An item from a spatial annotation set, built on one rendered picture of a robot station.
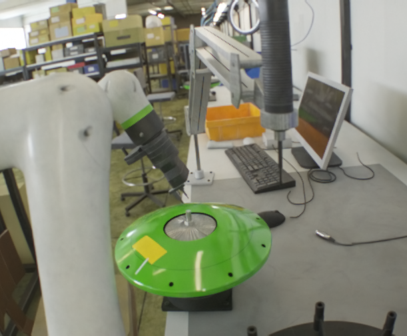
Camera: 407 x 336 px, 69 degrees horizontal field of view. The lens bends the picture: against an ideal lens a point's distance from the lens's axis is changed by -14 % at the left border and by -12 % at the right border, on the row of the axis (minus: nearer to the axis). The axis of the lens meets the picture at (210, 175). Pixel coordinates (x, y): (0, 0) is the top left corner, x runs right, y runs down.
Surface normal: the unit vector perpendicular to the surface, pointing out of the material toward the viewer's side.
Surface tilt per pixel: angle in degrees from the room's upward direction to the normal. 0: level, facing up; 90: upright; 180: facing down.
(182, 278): 24
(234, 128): 94
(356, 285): 0
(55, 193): 71
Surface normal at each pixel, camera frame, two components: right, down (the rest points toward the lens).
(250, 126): 0.15, 0.44
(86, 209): 0.73, 0.00
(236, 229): 0.10, -0.90
